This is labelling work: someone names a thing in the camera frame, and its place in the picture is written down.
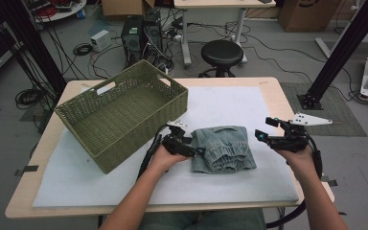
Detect person's right hand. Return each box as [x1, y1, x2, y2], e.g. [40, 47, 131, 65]
[276, 145, 315, 180]

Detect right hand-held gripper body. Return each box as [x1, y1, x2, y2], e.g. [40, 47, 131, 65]
[267, 112, 334, 152]

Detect dark floor mat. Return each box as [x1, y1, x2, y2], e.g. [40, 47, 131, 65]
[279, 81, 368, 138]

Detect person's left hand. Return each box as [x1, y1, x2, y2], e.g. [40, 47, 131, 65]
[148, 144, 191, 173]

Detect light blue denim pants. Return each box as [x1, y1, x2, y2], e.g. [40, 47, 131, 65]
[190, 125, 258, 174]

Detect cardboard box with open flap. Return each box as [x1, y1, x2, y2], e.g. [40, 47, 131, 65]
[101, 0, 156, 17]

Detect black round stool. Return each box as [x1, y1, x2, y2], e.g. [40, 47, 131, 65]
[198, 39, 244, 79]

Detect white desk with legs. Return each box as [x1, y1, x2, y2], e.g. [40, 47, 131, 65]
[172, 0, 277, 70]

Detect person's legs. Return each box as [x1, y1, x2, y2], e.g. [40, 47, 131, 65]
[140, 209, 267, 230]

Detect right hand-held gripper cable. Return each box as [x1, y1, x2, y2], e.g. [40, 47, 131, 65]
[265, 132, 324, 229]

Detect green woven basket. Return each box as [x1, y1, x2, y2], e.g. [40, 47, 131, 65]
[54, 59, 190, 175]

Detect large black cable coil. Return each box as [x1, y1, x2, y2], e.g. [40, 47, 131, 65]
[14, 87, 47, 110]

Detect hand-held gripper cable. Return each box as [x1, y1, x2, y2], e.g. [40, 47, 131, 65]
[265, 132, 324, 229]
[136, 124, 173, 181]

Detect long black floor cable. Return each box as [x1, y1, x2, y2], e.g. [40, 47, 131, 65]
[226, 22, 365, 104]

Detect black metal post with base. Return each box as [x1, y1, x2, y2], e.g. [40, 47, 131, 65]
[296, 0, 368, 111]

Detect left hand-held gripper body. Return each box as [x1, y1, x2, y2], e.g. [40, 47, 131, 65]
[160, 119, 199, 158]

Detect small black cable coil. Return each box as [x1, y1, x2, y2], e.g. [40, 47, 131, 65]
[72, 42, 94, 57]

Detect large cardboard box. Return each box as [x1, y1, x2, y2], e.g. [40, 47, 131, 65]
[277, 0, 343, 33]

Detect left hand-held gripper cable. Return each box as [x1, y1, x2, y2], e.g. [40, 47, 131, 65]
[136, 124, 173, 181]

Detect round white table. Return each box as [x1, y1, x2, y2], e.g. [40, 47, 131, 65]
[23, 0, 88, 24]

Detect black computer tower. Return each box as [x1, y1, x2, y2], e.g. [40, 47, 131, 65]
[120, 14, 144, 63]
[143, 21, 163, 56]

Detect small white box device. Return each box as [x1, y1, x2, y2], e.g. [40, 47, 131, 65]
[89, 29, 113, 53]

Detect black tape strip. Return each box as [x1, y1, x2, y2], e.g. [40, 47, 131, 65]
[13, 165, 40, 177]
[320, 174, 338, 187]

